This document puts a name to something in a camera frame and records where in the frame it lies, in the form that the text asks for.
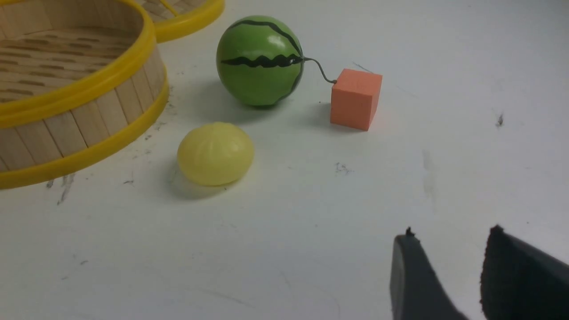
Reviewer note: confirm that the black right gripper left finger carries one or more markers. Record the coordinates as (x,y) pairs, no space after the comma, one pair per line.
(415,290)

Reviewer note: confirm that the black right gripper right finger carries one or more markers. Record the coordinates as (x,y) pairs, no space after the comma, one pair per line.
(521,282)

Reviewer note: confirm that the yellow toy bun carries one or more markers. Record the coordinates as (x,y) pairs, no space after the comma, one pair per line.
(215,154)

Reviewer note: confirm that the woven bamboo steamer lid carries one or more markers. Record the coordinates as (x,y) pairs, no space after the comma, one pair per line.
(174,19)

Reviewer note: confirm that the bamboo steamer tray yellow rim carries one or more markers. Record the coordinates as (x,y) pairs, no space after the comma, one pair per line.
(80,80)

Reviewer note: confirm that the orange foam cube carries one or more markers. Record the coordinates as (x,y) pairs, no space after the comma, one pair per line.
(354,99)

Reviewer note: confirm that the green toy watermelon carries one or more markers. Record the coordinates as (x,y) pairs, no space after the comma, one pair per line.
(260,61)

